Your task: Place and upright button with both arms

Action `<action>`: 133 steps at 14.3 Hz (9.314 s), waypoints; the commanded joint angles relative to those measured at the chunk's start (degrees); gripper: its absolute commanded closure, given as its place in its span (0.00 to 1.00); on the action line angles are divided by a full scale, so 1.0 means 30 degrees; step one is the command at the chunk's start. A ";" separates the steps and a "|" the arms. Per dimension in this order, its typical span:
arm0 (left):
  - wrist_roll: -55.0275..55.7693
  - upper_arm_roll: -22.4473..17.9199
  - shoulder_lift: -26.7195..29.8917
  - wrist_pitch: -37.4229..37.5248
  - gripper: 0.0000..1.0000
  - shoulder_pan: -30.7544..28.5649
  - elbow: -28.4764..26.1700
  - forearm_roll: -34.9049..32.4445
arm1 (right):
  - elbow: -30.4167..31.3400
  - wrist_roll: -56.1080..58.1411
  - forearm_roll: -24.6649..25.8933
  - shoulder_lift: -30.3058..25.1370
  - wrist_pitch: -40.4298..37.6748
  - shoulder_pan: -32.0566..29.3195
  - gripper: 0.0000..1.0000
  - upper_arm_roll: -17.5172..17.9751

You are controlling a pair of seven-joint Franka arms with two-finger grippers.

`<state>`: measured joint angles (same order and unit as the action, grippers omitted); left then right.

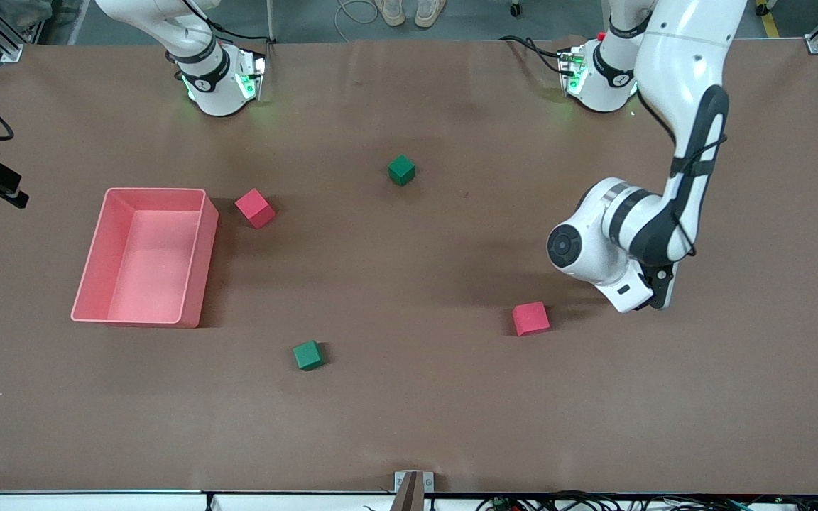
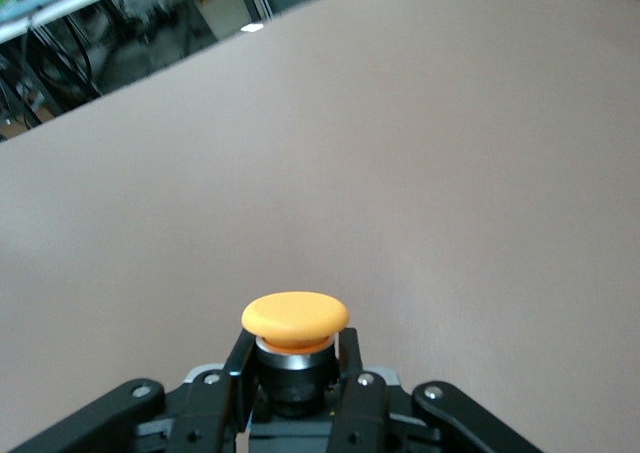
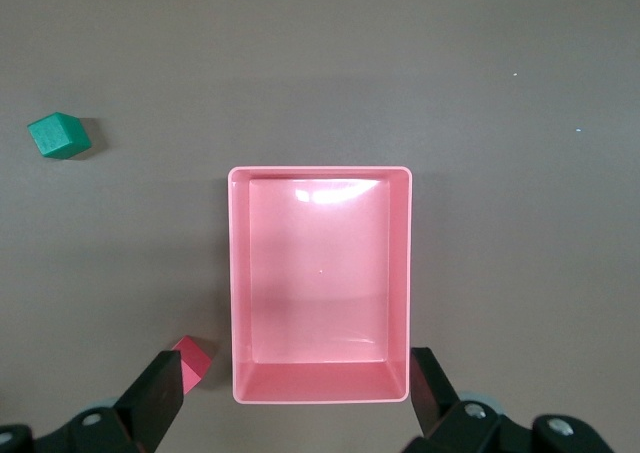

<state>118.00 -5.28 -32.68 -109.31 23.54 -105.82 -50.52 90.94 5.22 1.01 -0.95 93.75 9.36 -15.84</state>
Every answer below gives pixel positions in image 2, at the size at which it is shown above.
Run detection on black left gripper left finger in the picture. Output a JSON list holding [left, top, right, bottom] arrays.
[[9, 330, 260, 453]]

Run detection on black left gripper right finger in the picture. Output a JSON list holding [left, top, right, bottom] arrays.
[[327, 326, 545, 453]]

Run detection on yellow push button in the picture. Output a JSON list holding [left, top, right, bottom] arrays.
[[241, 291, 350, 419]]

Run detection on brown table cover sheet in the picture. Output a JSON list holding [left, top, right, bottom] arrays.
[[0, 0, 640, 453]]

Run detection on black cable bundle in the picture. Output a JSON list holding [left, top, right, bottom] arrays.
[[0, 15, 211, 134]]

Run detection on white table edge rail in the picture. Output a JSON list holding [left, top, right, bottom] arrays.
[[0, 0, 166, 44]]

